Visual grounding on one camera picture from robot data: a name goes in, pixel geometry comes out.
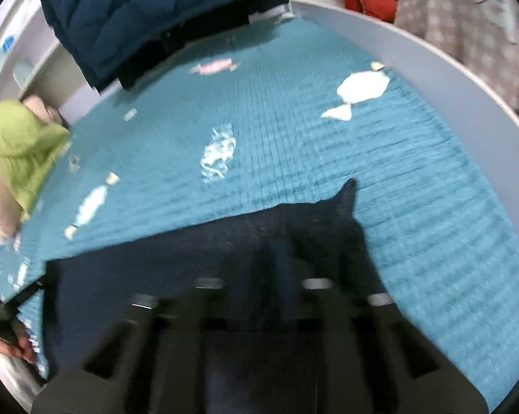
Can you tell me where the dark denim jacket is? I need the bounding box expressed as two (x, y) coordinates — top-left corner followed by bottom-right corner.
(41, 178), (398, 414)

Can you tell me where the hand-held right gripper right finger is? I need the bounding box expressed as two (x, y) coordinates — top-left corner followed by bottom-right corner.
(284, 248), (489, 414)

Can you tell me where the person's left hand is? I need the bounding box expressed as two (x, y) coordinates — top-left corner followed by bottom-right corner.
(0, 325), (38, 365)

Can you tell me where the navy puffer jacket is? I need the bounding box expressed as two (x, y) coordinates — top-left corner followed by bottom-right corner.
(35, 0), (292, 92)

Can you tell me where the white shelf unit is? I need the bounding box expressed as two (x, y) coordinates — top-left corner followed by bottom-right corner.
(0, 0), (70, 113)

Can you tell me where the grey patterned cloth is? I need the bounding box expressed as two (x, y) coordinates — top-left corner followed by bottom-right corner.
(393, 0), (519, 130)

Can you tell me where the person in green shirt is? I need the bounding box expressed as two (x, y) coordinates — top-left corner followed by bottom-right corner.
(0, 95), (72, 240)

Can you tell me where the black garment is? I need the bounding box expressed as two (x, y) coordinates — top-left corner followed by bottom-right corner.
(117, 0), (292, 91)

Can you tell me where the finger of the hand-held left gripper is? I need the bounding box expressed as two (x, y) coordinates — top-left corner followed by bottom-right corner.
(0, 278), (49, 338)

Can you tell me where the teal candy print bedspread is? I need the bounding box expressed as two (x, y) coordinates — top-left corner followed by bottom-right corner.
(0, 15), (519, 414)

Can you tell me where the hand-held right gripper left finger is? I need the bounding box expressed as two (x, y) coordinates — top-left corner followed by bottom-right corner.
(31, 244), (283, 414)

